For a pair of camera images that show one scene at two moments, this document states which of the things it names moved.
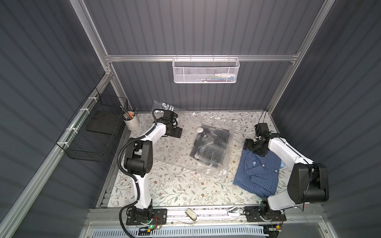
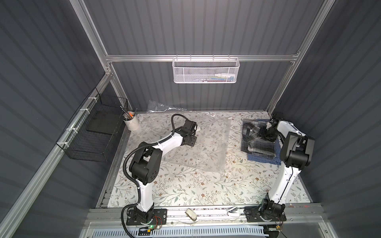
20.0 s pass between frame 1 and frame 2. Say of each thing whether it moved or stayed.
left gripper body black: moved
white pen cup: stayed
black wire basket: stayed
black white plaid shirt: moved
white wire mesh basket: stayed
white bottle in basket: stayed
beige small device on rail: stayed
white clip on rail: stayed
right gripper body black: moved
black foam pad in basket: stayed
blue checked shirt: moved
